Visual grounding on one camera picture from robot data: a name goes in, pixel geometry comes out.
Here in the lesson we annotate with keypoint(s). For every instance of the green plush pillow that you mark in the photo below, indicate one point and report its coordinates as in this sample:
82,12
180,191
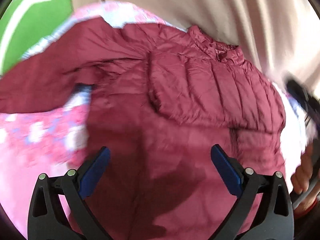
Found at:
25,22

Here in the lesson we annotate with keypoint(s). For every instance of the beige curtain sheet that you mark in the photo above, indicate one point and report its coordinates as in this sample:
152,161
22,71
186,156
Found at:
279,36

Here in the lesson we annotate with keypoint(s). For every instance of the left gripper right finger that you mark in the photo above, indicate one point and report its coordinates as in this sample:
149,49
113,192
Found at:
274,218

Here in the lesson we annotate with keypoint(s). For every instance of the pink floral bed quilt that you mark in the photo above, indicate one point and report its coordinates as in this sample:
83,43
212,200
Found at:
57,139

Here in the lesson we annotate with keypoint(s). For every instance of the person's right hand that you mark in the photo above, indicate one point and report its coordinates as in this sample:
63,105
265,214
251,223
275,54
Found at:
300,181

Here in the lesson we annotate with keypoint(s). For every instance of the maroon puffer jacket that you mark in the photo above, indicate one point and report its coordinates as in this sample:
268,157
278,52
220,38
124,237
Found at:
161,99

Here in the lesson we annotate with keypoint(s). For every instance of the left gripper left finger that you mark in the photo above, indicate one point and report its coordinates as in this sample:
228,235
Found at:
47,219

